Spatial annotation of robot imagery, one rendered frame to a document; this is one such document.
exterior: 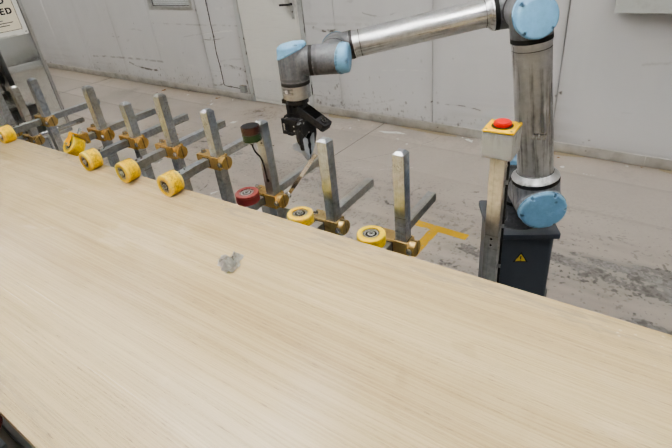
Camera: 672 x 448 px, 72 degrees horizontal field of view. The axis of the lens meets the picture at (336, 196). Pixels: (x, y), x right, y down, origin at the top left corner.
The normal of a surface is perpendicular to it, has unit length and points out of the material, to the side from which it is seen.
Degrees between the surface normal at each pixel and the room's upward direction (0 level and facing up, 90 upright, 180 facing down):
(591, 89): 90
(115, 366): 0
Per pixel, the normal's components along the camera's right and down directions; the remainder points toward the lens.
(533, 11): -0.10, 0.39
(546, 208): -0.04, 0.57
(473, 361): -0.10, -0.87
